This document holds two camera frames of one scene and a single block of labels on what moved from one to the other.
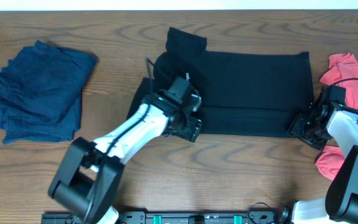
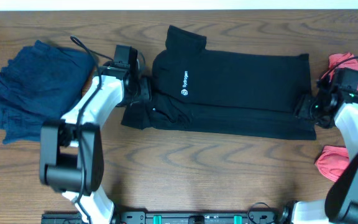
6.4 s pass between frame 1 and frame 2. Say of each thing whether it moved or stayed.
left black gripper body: moved
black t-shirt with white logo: stayed
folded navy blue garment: stayed
